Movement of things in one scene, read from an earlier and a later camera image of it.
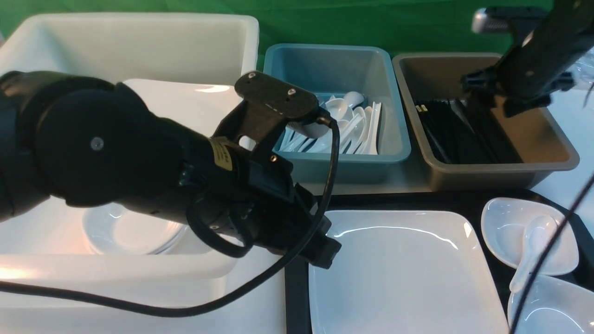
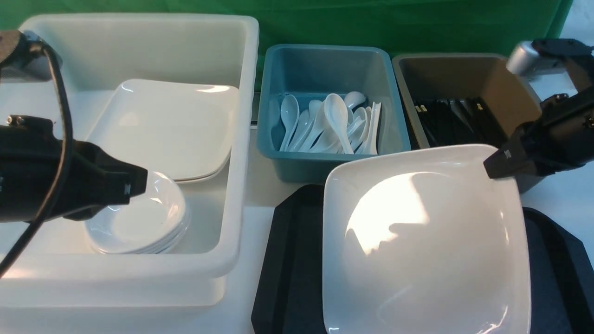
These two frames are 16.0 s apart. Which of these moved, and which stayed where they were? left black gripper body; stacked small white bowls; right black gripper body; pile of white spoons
Moved: left black gripper body; right black gripper body
Stayed: pile of white spoons; stacked small white bowls
